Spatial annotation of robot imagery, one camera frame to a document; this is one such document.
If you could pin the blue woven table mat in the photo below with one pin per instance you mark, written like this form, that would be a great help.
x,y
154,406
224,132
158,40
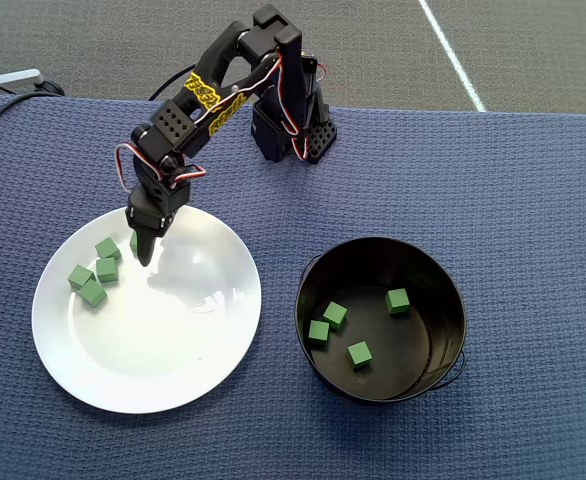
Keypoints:
x,y
523,250

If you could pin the white round plate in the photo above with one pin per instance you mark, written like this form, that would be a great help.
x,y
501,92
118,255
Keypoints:
x,y
163,350

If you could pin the black metal bucket container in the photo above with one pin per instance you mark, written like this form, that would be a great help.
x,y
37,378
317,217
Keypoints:
x,y
403,360

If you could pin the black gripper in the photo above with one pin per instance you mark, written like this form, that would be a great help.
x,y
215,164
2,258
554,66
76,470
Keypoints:
x,y
146,220

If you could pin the small green cube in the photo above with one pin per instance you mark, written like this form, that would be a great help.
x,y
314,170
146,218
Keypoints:
x,y
107,248
92,293
359,354
335,314
397,300
80,276
318,333
133,243
106,269

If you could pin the black caster wheel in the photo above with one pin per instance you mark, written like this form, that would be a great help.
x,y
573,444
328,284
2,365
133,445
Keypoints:
x,y
50,89

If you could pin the grey metal chair leg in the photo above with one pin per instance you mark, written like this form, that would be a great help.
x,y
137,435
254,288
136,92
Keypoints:
x,y
18,77

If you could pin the white floor tape line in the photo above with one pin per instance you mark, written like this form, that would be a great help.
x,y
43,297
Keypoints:
x,y
453,55

